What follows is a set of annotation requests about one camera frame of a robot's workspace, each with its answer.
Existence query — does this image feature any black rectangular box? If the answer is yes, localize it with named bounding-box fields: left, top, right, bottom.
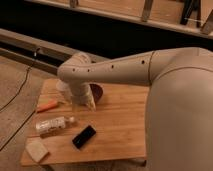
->
left=72, top=125, right=96, bottom=149

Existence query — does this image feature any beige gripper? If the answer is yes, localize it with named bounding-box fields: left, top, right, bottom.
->
left=70, top=83, right=96, bottom=111

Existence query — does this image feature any orange carrot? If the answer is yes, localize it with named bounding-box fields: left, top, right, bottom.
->
left=37, top=100, right=58, bottom=113

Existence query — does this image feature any black floor cable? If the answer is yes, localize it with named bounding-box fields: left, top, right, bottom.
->
left=0, top=47, right=42, bottom=152

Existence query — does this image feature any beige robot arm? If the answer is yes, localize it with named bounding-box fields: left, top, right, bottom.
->
left=57, top=47, right=213, bottom=171

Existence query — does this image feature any clear plastic bottle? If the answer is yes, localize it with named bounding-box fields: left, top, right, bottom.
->
left=35, top=116, right=75, bottom=135

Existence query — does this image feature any dark red bowl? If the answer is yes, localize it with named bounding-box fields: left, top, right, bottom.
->
left=90, top=84, right=103, bottom=103

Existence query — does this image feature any translucent plastic cup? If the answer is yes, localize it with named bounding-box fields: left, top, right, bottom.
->
left=56, top=80, right=71, bottom=101

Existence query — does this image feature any wooden table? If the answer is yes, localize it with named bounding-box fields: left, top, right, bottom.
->
left=26, top=79, right=148, bottom=166

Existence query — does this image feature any beige sponge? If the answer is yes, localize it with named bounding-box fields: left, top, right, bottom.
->
left=26, top=140, right=49, bottom=163

